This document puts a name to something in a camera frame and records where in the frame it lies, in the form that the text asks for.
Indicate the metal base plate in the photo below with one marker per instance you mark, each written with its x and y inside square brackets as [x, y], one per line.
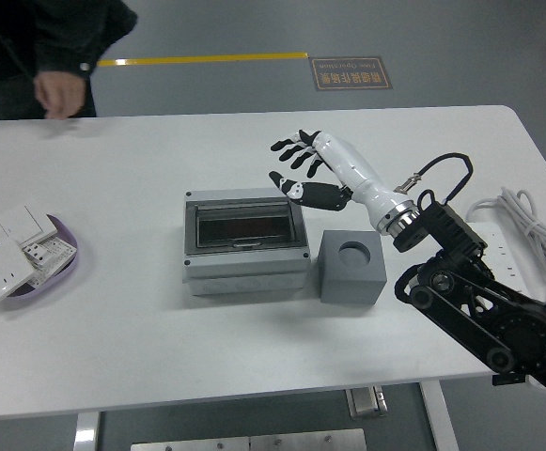
[249, 441]

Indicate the grey junction box with lid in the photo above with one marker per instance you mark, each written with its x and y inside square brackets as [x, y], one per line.
[246, 272]

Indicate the person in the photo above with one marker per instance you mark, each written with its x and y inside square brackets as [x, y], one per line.
[4, 47]

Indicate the small white socket panel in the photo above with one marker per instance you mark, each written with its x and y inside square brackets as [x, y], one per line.
[35, 253]

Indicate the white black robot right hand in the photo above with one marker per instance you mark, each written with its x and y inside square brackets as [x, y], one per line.
[352, 164]

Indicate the person's hand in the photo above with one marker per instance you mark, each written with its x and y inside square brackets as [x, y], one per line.
[61, 91]

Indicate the purple tray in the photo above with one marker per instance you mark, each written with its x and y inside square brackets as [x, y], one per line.
[63, 275]

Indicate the yellow floor tape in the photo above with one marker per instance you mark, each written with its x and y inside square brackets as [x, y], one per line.
[207, 59]

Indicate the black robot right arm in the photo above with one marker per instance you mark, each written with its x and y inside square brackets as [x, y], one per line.
[488, 296]

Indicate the brown floor sign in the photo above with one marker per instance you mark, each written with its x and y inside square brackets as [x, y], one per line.
[351, 73]

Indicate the white switch panel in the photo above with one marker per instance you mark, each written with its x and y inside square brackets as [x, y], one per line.
[23, 223]

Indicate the person's forearm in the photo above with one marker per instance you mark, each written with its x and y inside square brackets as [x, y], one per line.
[84, 33]

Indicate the white perforated panel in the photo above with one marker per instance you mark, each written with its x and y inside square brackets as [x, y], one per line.
[58, 251]

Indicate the grey cube with round hole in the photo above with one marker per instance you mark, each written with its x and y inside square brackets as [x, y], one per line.
[347, 282]

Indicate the grey table bracket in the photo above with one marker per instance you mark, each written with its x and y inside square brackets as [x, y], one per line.
[366, 401]

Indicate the white table leg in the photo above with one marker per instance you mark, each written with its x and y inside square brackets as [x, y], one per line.
[86, 432]
[439, 418]

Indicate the white power strip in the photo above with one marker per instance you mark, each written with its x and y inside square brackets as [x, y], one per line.
[505, 256]

